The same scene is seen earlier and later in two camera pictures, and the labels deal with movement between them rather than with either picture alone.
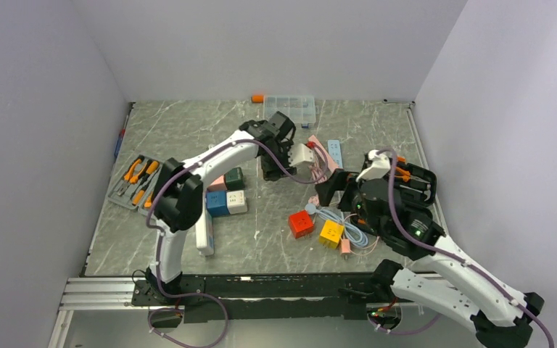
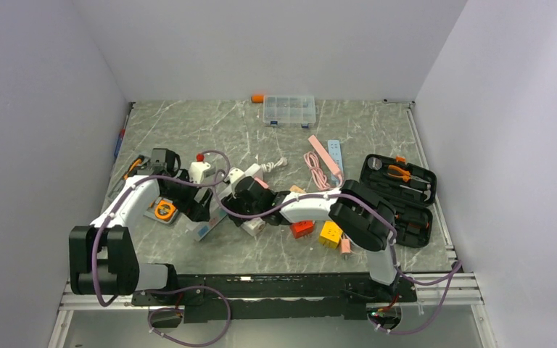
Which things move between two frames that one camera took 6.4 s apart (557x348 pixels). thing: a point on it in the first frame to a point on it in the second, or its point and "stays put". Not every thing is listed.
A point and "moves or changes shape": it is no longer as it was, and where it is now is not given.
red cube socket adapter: [300, 223] stays put
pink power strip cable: [318, 177] stays put
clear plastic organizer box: [299, 109] stays put
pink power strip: [331, 162] stays put
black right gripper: [339, 180] to [233, 204]
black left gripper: [273, 173] to [197, 211]
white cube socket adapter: [236, 202] moves or changes shape
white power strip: [204, 233] to [201, 230]
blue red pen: [121, 138] stays put
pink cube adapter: [218, 184] to [261, 182]
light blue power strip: [334, 149] stays put
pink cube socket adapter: [345, 246] stays put
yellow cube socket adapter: [331, 233] stays put
